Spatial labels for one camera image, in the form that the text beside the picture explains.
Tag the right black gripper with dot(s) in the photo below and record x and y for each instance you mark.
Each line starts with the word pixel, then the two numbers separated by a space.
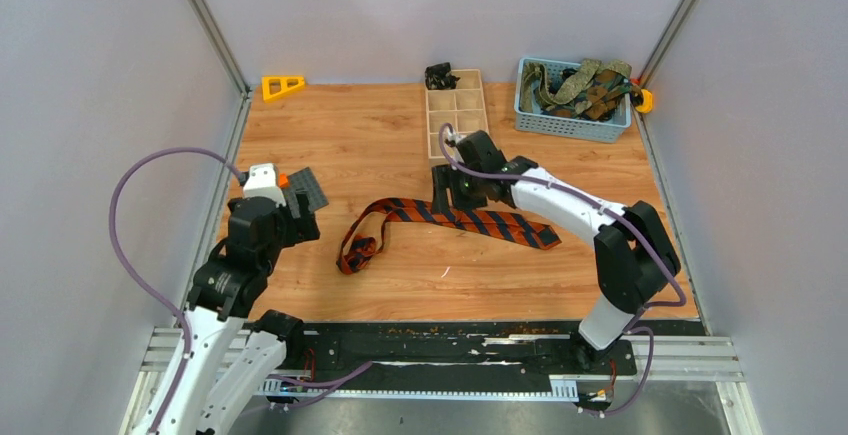
pixel 445 177

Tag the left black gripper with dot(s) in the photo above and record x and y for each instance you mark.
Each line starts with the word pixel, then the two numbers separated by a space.
pixel 303 227

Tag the orange navy striped tie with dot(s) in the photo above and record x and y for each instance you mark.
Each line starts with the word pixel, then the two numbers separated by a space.
pixel 356 251

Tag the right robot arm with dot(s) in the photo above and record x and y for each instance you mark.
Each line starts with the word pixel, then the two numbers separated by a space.
pixel 634 256

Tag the grey building baseplate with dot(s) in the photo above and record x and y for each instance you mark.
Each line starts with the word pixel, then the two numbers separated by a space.
pixel 312 188

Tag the wooden compartment box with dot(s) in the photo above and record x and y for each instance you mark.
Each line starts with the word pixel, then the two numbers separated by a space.
pixel 464 107

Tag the rolled black tie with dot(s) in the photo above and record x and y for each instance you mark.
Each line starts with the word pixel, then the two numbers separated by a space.
pixel 440 77

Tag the blue plastic basket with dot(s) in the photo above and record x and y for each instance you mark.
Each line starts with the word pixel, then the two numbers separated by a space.
pixel 607 131

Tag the olive patterned tie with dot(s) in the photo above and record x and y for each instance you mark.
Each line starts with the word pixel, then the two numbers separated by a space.
pixel 542 83

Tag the brown teal patterned tie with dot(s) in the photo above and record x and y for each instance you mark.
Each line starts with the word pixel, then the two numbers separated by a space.
pixel 598 99

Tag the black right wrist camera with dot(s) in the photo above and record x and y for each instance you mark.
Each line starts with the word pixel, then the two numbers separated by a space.
pixel 479 153

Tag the yellow triangle bracket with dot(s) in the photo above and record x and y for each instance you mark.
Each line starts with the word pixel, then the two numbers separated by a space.
pixel 274 88

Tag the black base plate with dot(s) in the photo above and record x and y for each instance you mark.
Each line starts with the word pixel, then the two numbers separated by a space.
pixel 451 356

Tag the yellow orange corner bracket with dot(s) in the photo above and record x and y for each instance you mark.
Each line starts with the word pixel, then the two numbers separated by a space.
pixel 642 99

